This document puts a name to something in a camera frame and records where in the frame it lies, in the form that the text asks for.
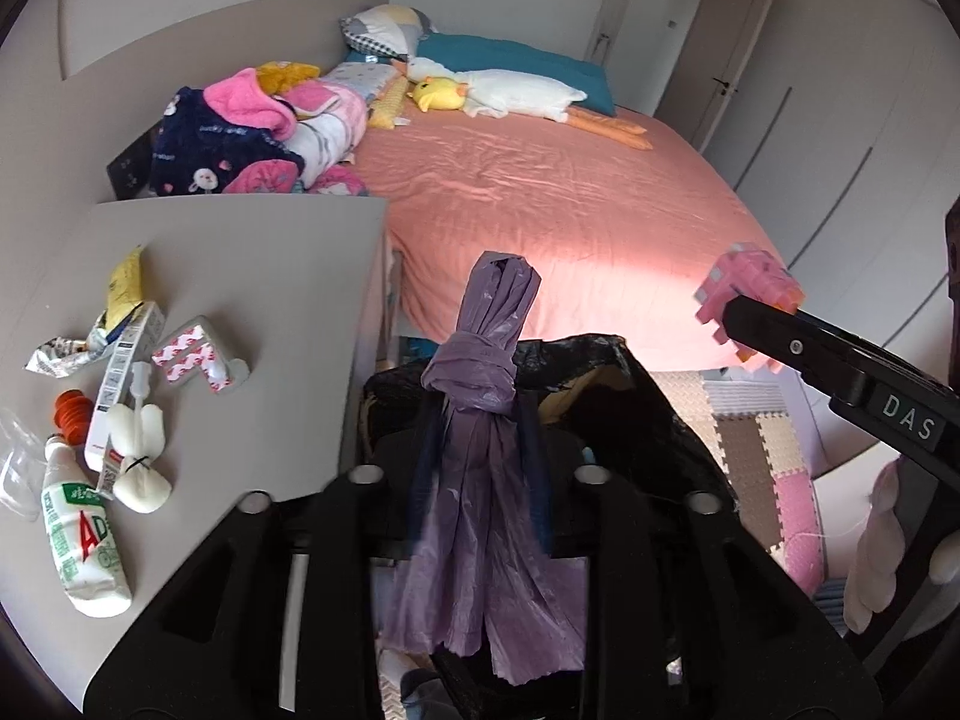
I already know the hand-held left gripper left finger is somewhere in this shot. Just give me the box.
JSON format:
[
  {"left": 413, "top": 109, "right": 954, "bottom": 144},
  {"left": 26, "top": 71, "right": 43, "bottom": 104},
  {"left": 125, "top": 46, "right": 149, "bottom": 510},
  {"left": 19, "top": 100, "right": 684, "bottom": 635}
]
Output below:
[{"left": 82, "top": 390, "right": 445, "bottom": 720}]

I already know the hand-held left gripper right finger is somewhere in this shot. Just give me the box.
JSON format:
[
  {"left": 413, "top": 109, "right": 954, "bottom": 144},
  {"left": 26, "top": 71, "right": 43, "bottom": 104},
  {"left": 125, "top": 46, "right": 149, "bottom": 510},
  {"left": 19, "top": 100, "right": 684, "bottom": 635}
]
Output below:
[{"left": 523, "top": 405, "right": 882, "bottom": 720}]

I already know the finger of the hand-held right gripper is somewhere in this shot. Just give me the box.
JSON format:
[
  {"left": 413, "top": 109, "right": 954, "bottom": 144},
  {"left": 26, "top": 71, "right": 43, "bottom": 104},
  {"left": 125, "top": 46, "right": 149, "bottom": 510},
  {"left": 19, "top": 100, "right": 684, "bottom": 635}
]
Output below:
[{"left": 724, "top": 295, "right": 887, "bottom": 407}]

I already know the pink foam puzzle piece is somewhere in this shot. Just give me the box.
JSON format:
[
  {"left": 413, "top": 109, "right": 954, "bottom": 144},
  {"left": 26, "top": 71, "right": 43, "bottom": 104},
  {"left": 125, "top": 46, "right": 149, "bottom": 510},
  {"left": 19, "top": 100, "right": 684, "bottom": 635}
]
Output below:
[{"left": 694, "top": 242, "right": 807, "bottom": 376}]

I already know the black trash bag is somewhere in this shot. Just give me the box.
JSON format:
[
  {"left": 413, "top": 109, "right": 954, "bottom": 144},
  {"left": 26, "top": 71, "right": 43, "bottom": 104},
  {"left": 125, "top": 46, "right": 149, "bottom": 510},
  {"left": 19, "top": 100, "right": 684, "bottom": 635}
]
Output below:
[{"left": 360, "top": 334, "right": 740, "bottom": 720}]

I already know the purple plastic bag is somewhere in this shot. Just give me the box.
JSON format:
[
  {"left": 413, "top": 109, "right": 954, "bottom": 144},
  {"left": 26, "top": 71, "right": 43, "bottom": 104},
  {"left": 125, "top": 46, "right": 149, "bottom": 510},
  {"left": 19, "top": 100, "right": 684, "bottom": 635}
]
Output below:
[{"left": 379, "top": 249, "right": 593, "bottom": 683}]

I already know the long white cardboard box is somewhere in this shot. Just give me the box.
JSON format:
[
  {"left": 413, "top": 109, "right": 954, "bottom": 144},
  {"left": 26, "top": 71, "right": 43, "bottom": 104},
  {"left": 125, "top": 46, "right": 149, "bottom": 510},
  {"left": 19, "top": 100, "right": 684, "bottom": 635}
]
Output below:
[{"left": 84, "top": 300, "right": 166, "bottom": 500}]

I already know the person's right hand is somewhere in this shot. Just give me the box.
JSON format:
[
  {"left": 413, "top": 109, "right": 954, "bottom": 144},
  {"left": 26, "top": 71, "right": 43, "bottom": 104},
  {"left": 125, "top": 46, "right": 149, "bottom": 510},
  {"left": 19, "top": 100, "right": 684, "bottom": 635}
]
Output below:
[{"left": 844, "top": 457, "right": 953, "bottom": 635}]

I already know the foam puzzle floor mat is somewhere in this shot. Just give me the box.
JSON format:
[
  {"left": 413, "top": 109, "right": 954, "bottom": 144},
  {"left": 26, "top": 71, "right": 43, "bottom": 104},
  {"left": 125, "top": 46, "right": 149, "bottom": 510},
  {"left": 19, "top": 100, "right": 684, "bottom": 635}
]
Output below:
[{"left": 652, "top": 371, "right": 826, "bottom": 593}]

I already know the white plastic dropper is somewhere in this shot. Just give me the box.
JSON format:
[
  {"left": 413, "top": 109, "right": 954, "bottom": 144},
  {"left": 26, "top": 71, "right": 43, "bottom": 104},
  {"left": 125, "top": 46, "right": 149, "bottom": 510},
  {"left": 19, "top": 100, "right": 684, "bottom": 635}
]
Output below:
[{"left": 109, "top": 360, "right": 164, "bottom": 460}]

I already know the pink patterned blister pack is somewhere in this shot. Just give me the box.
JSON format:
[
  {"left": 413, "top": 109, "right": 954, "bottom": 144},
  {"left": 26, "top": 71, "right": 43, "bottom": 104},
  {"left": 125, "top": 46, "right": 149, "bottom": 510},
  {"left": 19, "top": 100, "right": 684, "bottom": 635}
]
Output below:
[{"left": 150, "top": 313, "right": 252, "bottom": 395}]

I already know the white green-label drink bottle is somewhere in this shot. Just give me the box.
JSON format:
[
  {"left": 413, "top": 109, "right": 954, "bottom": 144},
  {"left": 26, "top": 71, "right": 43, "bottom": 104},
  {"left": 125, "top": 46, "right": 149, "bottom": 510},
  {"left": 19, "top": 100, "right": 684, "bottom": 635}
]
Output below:
[{"left": 41, "top": 435, "right": 134, "bottom": 620}]

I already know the bed with pink sheet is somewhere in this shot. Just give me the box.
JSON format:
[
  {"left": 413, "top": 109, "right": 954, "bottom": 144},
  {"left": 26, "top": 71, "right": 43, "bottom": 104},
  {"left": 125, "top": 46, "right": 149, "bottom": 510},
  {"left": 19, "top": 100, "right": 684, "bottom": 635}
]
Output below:
[{"left": 352, "top": 109, "right": 788, "bottom": 372}]

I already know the orange ribbed cap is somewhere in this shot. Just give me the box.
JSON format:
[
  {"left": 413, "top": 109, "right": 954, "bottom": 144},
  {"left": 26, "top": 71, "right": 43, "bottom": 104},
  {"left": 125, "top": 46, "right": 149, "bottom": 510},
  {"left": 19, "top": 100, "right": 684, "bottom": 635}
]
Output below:
[{"left": 52, "top": 388, "right": 92, "bottom": 445}]

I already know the clear plastic wrap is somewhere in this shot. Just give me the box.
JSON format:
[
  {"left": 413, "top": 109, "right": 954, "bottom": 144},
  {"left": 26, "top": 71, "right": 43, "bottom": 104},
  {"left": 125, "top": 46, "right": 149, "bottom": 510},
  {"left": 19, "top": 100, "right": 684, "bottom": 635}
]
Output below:
[{"left": 0, "top": 405, "right": 46, "bottom": 522}]

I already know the yellow snack packet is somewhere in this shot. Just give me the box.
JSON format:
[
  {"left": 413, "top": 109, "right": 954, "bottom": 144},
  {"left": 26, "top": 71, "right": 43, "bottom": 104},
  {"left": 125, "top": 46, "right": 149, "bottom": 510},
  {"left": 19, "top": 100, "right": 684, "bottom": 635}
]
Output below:
[{"left": 103, "top": 246, "right": 147, "bottom": 335}]

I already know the crumpled pale snack wrapper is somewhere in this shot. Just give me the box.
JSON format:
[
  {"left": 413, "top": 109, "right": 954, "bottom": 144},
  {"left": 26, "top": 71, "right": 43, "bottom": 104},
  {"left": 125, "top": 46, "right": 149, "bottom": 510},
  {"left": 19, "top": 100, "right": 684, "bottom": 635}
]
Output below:
[{"left": 24, "top": 307, "right": 113, "bottom": 377}]

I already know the white goose plush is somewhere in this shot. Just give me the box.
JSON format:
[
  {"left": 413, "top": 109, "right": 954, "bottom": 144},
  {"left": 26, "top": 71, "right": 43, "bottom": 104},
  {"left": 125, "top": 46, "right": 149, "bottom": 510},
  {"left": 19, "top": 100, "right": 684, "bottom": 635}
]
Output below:
[{"left": 394, "top": 56, "right": 652, "bottom": 153}]

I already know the teal pillow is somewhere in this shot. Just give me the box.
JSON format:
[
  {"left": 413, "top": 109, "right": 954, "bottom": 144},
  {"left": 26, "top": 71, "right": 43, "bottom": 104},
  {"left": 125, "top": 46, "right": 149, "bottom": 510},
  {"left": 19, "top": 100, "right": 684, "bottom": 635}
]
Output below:
[{"left": 415, "top": 34, "right": 617, "bottom": 117}]

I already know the yellow duck plush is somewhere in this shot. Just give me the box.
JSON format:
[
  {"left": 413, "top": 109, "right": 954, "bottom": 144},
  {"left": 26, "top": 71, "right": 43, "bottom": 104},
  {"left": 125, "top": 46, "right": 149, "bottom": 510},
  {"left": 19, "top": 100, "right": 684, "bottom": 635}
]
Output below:
[{"left": 407, "top": 76, "right": 470, "bottom": 113}]

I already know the white pink printed quilt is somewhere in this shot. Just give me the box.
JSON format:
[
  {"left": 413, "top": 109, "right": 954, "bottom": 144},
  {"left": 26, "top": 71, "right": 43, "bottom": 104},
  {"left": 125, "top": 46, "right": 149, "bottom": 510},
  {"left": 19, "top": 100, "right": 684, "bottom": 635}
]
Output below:
[{"left": 285, "top": 79, "right": 368, "bottom": 188}]

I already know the yellow spotted plush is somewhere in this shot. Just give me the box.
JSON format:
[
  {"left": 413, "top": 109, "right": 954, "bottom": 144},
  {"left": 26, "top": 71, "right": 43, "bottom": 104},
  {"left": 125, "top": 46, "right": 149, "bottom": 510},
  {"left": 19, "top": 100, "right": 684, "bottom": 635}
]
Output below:
[{"left": 367, "top": 75, "right": 410, "bottom": 130}]

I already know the navy printed blanket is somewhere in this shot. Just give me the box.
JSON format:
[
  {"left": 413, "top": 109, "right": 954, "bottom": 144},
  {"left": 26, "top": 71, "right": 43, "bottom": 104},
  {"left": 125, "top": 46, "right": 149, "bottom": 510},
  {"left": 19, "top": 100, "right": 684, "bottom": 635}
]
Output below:
[{"left": 148, "top": 86, "right": 368, "bottom": 197}]

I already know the black socket panel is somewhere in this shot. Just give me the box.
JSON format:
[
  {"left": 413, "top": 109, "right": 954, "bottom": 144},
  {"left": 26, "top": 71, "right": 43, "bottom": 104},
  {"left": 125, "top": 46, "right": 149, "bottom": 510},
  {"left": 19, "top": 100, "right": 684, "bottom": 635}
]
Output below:
[{"left": 105, "top": 127, "right": 162, "bottom": 200}]

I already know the grey white printed pillow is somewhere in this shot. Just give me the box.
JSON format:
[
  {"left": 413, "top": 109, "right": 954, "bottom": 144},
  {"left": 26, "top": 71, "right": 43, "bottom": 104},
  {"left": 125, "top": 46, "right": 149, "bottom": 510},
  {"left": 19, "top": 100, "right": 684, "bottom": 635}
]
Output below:
[{"left": 322, "top": 52, "right": 406, "bottom": 102}]

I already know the pink fleece garment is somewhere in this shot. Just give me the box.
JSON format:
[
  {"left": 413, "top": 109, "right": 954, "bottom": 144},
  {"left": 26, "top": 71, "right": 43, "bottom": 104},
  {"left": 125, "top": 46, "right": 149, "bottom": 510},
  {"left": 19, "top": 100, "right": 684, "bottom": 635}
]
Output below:
[{"left": 204, "top": 69, "right": 297, "bottom": 142}]

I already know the yellow cloth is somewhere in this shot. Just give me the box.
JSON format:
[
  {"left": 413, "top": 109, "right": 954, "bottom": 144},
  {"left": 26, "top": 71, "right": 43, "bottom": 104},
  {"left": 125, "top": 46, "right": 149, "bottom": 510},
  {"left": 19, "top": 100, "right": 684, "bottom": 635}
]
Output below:
[{"left": 257, "top": 60, "right": 322, "bottom": 95}]

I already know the patchwork pillow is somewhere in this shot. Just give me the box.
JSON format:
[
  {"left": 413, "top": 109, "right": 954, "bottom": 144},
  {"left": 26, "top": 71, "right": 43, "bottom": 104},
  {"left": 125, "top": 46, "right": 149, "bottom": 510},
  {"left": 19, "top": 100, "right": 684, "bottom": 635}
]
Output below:
[{"left": 339, "top": 5, "right": 440, "bottom": 61}]

